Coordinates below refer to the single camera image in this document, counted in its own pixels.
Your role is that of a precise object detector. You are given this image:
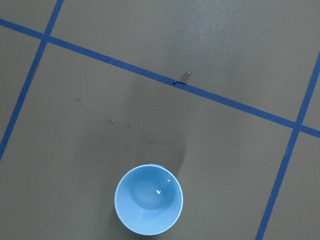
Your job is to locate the light blue plastic cup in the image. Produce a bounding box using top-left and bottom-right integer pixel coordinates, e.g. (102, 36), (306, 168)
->
(114, 163), (184, 236)

